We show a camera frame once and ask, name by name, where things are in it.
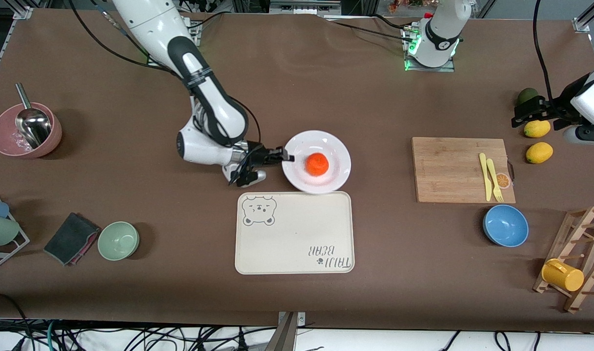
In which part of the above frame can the yellow plastic fork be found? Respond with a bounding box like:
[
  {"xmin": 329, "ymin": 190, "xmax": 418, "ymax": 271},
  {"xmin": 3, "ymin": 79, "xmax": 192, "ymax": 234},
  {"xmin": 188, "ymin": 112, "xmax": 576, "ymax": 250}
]
[{"xmin": 486, "ymin": 158, "xmax": 504, "ymax": 203}]

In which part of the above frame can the wooden mug rack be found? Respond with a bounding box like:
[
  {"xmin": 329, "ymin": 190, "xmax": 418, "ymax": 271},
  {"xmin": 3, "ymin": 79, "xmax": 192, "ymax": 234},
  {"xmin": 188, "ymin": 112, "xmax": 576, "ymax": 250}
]
[{"xmin": 533, "ymin": 206, "xmax": 594, "ymax": 313}]

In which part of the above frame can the wooden cutting board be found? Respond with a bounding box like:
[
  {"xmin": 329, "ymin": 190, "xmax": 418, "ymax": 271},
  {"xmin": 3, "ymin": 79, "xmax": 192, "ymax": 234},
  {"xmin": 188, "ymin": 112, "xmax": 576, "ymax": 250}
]
[{"xmin": 412, "ymin": 137, "xmax": 516, "ymax": 204}]

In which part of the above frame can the dark grey folded cloth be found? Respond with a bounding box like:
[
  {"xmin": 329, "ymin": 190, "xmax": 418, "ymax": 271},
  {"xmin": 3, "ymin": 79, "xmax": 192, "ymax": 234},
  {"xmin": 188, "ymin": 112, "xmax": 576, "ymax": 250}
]
[{"xmin": 43, "ymin": 212, "xmax": 101, "ymax": 267}]

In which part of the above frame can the pale green bowl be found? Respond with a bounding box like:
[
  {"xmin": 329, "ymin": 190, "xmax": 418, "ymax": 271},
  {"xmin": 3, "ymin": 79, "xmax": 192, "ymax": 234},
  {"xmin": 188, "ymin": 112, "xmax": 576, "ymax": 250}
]
[{"xmin": 98, "ymin": 221, "xmax": 140, "ymax": 261}]

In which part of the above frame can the metal table edge bracket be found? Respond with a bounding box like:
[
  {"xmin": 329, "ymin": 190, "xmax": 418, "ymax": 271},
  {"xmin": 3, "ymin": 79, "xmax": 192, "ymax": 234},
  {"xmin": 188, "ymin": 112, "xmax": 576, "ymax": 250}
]
[{"xmin": 265, "ymin": 311, "xmax": 306, "ymax": 351}]

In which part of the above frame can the teal cable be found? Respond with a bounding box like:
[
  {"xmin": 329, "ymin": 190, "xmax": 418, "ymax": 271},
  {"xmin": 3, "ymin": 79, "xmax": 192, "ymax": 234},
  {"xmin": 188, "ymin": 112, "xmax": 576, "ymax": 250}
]
[{"xmin": 45, "ymin": 319, "xmax": 59, "ymax": 351}]

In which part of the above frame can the yellow plastic knife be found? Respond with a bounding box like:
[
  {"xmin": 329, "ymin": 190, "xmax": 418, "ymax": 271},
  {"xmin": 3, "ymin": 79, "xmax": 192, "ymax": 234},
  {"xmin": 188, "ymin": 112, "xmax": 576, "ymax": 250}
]
[{"xmin": 479, "ymin": 153, "xmax": 493, "ymax": 202}]

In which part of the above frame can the black right base cable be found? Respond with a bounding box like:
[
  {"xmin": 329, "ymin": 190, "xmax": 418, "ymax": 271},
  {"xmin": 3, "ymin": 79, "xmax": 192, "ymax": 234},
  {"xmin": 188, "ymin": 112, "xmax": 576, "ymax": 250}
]
[{"xmin": 182, "ymin": 11, "xmax": 227, "ymax": 30}]

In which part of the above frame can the cream bear print tray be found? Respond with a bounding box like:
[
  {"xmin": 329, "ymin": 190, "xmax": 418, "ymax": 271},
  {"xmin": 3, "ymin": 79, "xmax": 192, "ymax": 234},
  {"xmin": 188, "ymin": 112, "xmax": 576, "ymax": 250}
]
[{"xmin": 235, "ymin": 191, "xmax": 355, "ymax": 275}]

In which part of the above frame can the black left base cable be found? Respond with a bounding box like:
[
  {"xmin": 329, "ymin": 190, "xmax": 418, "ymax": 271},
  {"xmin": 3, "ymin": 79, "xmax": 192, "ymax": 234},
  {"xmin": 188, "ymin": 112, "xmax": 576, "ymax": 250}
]
[{"xmin": 324, "ymin": 19, "xmax": 417, "ymax": 43}]

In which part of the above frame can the aluminium frame profile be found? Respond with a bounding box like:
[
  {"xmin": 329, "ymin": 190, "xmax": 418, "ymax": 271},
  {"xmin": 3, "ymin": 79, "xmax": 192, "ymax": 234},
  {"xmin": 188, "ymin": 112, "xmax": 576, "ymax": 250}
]
[{"xmin": 573, "ymin": 0, "xmax": 594, "ymax": 34}]

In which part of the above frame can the white wire cup rack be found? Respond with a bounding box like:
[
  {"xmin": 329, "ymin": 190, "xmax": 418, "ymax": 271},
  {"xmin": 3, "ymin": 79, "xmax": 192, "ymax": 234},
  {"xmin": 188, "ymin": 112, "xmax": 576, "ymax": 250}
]
[{"xmin": 0, "ymin": 193, "xmax": 30, "ymax": 272}]

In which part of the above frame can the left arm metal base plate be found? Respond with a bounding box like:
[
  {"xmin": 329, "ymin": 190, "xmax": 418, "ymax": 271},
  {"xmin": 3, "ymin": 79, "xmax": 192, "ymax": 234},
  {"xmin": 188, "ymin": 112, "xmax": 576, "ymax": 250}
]
[{"xmin": 404, "ymin": 27, "xmax": 456, "ymax": 73}]

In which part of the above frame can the grey power strip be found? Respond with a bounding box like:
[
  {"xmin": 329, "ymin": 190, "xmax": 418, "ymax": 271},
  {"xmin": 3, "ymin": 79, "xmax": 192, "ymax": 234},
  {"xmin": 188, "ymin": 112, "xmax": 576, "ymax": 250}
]
[{"xmin": 270, "ymin": 0, "xmax": 341, "ymax": 14}]

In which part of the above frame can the orange fruit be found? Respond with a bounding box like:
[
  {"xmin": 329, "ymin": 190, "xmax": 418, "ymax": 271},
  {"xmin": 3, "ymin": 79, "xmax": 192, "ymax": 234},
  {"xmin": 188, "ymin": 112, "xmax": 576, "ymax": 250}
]
[{"xmin": 306, "ymin": 153, "xmax": 330, "ymax": 176}]

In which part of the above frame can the metal scoop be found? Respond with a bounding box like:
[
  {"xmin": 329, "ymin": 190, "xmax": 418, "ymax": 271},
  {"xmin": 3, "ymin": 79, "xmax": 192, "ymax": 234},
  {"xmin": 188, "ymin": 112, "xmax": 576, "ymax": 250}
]
[{"xmin": 15, "ymin": 83, "xmax": 52, "ymax": 149}]

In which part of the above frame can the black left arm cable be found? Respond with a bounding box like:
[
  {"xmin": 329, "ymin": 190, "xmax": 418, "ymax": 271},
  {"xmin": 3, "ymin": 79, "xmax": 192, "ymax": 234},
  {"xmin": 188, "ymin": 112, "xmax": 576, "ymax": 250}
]
[{"xmin": 533, "ymin": 0, "xmax": 554, "ymax": 101}]

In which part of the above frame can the blue bowl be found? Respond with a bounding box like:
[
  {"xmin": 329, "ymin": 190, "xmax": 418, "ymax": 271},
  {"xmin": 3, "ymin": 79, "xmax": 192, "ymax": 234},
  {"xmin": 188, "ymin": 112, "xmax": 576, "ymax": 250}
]
[{"xmin": 482, "ymin": 204, "xmax": 529, "ymax": 248}]

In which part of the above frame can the yellow mug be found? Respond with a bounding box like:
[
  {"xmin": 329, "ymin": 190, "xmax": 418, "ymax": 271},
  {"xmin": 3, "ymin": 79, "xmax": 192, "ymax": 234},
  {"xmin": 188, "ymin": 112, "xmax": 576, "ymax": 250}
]
[{"xmin": 541, "ymin": 258, "xmax": 585, "ymax": 293}]

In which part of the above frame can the white round plate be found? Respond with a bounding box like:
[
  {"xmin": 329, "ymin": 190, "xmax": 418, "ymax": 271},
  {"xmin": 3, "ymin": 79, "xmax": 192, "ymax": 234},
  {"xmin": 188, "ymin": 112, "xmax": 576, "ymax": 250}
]
[{"xmin": 281, "ymin": 130, "xmax": 351, "ymax": 195}]

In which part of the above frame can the yellow lemon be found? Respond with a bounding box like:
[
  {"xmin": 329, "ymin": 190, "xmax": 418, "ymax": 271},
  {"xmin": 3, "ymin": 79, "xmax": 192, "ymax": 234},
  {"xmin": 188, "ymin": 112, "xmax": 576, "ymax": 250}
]
[
  {"xmin": 524, "ymin": 120, "xmax": 551, "ymax": 138},
  {"xmin": 526, "ymin": 142, "xmax": 554, "ymax": 164}
]

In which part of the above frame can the pink bowl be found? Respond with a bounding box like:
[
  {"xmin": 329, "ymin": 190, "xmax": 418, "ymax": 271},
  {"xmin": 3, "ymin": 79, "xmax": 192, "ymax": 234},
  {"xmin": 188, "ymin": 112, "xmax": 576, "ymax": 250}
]
[{"xmin": 0, "ymin": 102, "xmax": 62, "ymax": 158}]

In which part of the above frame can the black base cable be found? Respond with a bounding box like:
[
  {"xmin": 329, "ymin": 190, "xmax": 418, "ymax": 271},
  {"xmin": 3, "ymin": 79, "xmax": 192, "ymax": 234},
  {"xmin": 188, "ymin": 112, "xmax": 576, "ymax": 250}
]
[
  {"xmin": 324, "ymin": 19, "xmax": 417, "ymax": 43},
  {"xmin": 182, "ymin": 11, "xmax": 227, "ymax": 30}
]

